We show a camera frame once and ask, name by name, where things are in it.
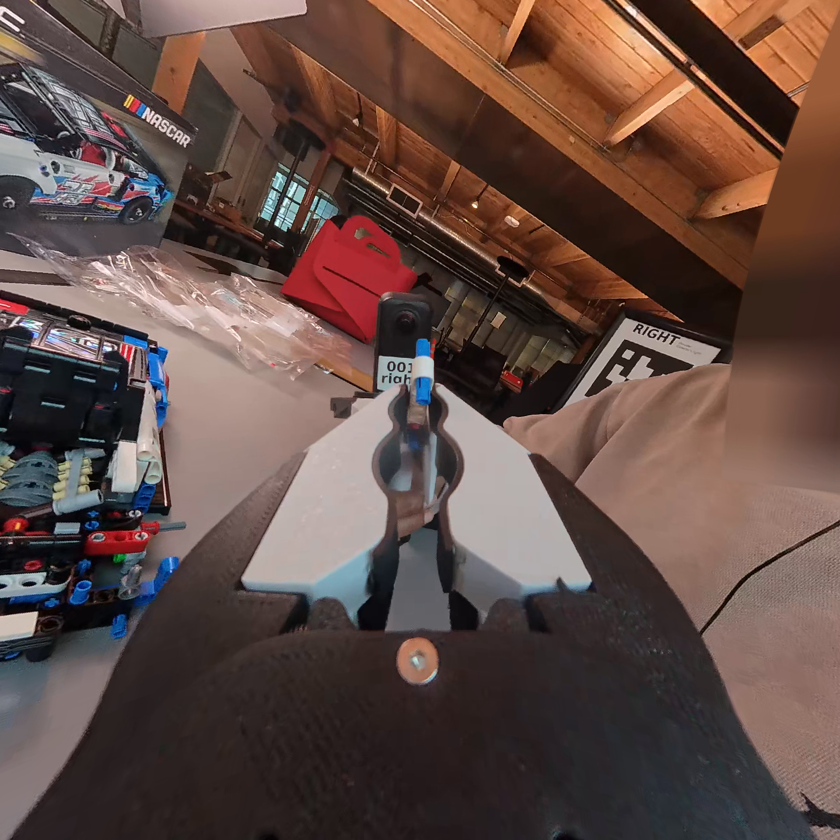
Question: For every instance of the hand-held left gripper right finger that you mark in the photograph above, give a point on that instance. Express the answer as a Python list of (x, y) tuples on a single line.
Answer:
[(518, 525)]

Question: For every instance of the silver ventilation duct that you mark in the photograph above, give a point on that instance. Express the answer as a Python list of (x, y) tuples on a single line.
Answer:
[(446, 216)]

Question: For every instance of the toy car set box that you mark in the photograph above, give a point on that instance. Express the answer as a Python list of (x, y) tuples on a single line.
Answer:
[(79, 131)]

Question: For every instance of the brick-built toy race car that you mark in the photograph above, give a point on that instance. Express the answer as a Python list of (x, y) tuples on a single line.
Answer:
[(65, 459)]

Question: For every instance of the red felt bag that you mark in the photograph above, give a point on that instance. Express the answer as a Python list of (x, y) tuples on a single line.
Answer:
[(341, 282)]

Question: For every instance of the pile of clear plastic bags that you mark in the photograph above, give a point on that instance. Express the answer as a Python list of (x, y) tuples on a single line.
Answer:
[(197, 308)]

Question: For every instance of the large paned window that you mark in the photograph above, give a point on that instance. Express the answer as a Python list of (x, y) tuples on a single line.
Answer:
[(295, 197)]

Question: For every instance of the white brick beam with pins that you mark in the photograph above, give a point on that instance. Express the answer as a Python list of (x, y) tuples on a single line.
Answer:
[(423, 367)]

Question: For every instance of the person's right forearm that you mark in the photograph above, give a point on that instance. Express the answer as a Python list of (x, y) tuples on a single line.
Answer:
[(623, 420)]

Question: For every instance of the grey desk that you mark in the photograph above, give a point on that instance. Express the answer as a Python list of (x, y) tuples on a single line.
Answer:
[(229, 420)]

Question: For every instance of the black floor lamp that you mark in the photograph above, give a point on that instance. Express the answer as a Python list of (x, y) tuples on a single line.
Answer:
[(512, 270)]

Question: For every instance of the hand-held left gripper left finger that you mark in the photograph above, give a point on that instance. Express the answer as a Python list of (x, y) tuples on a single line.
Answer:
[(315, 525)]

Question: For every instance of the framed marker poster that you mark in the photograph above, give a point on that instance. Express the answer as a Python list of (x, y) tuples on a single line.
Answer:
[(630, 361)]

